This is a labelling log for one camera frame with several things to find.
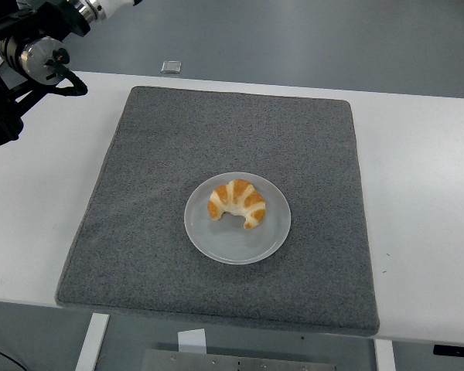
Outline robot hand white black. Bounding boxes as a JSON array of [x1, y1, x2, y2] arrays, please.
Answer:
[[96, 0, 143, 19]]

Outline croissant bread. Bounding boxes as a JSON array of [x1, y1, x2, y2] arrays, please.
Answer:
[[207, 179, 267, 230]]

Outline round pale grey plate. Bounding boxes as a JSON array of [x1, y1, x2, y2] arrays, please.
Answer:
[[183, 171, 292, 266]]

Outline grey metal plate with screws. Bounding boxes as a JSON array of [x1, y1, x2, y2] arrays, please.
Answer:
[[141, 349, 338, 371]]

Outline grey felt mat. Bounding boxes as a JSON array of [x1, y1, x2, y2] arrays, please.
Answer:
[[55, 85, 381, 337]]

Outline white table leg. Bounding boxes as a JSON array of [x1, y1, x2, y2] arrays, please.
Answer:
[[373, 338, 396, 371], [73, 311, 111, 371]]

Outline black table control panel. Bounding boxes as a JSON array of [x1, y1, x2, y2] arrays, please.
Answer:
[[432, 343, 464, 357]]

